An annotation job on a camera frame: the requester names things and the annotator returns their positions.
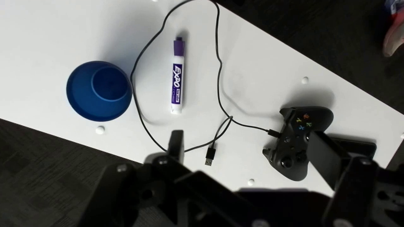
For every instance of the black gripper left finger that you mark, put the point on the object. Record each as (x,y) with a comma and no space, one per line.
(177,146)

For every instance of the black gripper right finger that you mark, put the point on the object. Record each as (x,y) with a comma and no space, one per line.
(326,158)

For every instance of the purple Expo marker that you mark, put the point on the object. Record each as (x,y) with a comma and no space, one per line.
(177,80)

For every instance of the blue plastic cup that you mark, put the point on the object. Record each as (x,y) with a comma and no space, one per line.
(98,90)

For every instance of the black game controller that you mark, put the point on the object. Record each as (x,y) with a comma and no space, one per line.
(290,143)

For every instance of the pink and blue shoe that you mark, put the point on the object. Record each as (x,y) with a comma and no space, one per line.
(393,40)

